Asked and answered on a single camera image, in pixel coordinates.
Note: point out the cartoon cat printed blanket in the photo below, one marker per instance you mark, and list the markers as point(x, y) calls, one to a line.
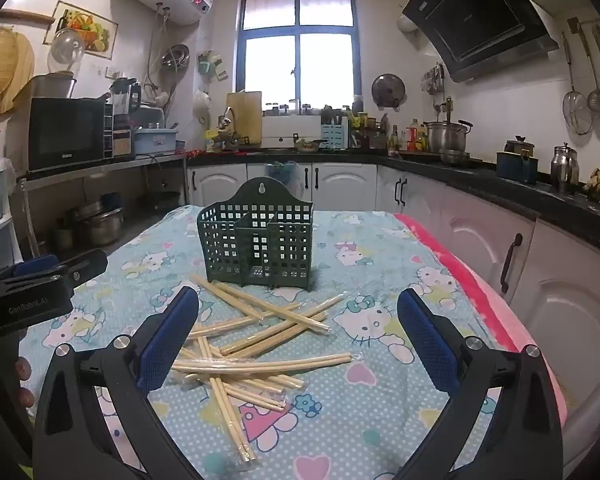
point(330, 410)

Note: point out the green plastic utensil holder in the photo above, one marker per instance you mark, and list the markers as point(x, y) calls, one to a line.
point(280, 250)

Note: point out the steel stockpot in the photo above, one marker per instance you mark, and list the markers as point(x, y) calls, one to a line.
point(447, 137)

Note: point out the pile of bamboo chopsticks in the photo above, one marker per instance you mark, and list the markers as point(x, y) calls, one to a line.
point(280, 361)

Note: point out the blue framed window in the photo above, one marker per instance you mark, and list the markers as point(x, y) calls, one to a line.
point(325, 60)

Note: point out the black blender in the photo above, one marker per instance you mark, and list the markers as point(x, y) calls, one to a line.
point(125, 97)

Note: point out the wooden cutting board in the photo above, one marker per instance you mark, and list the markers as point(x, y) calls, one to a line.
point(245, 115)

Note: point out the person's left hand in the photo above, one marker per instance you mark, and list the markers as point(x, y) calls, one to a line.
point(25, 372)

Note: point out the white ceramic pot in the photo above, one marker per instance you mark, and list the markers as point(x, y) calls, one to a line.
point(202, 107)

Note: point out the fruit wall poster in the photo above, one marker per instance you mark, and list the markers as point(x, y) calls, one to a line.
point(87, 25)

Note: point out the dark pot lid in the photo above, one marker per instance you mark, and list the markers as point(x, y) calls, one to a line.
point(387, 90)

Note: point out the small steel pot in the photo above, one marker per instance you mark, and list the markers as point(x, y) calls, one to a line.
point(65, 240)

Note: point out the black microwave oven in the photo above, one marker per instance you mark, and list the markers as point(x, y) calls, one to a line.
point(65, 132)

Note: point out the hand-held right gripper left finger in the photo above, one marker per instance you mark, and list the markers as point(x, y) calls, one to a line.
point(172, 340)

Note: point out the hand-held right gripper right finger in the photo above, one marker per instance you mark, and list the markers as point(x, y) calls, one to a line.
point(425, 340)

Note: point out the row of seasoning bottles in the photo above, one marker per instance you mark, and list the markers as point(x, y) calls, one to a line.
point(415, 135)

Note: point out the bowl of food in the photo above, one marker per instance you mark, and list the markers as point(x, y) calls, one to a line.
point(307, 146)

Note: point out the black countertop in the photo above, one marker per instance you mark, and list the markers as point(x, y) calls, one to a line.
point(530, 195)

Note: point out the pile of ginger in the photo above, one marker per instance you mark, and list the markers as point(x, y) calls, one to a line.
point(597, 185)

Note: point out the hanging steel bowl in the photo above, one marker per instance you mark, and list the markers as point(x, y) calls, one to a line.
point(175, 57)

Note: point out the glass pot lid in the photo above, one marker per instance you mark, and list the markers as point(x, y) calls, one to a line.
point(67, 50)

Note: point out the round wooden board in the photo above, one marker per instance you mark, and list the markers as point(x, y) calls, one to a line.
point(27, 75)

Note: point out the blue dish drainer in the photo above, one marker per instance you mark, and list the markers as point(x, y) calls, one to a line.
point(155, 142)

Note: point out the steel pot with lid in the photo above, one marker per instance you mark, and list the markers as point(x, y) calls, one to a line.
point(55, 87)

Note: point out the steel ladle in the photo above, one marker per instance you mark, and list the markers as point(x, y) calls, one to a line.
point(596, 100)

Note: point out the yellow green container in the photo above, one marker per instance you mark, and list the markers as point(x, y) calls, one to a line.
point(214, 142)

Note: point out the small steel bowl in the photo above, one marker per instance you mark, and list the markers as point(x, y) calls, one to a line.
point(455, 158)

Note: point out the steel faucet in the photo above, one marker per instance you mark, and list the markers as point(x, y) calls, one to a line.
point(226, 122)

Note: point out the white base cabinets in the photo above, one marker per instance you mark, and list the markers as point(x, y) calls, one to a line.
point(570, 310)

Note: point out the blue hanging basket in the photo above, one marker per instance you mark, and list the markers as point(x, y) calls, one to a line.
point(280, 172)

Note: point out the steel canister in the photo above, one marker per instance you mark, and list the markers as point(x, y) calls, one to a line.
point(562, 167)

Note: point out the row of glass jars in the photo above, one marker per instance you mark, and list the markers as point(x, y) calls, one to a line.
point(307, 108)

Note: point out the blue enamel pot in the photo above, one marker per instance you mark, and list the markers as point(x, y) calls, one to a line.
point(517, 167)

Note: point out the metal shelf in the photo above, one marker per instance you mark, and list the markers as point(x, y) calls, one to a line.
point(105, 166)

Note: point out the hanging kitchen tools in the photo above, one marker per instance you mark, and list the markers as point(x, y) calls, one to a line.
point(432, 80)

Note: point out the large steel pot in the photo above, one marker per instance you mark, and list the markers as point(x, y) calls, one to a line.
point(102, 227)

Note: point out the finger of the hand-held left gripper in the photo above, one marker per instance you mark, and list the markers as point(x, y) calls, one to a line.
point(30, 266)
point(87, 266)

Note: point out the light blue knife block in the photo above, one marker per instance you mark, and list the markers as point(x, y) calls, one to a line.
point(335, 135)

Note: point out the wooden rolling pin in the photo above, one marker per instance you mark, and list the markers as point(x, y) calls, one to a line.
point(25, 15)

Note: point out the white wall fixture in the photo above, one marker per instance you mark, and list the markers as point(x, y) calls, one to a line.
point(408, 25)

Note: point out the black range hood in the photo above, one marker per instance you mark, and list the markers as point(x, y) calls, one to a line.
point(480, 15)

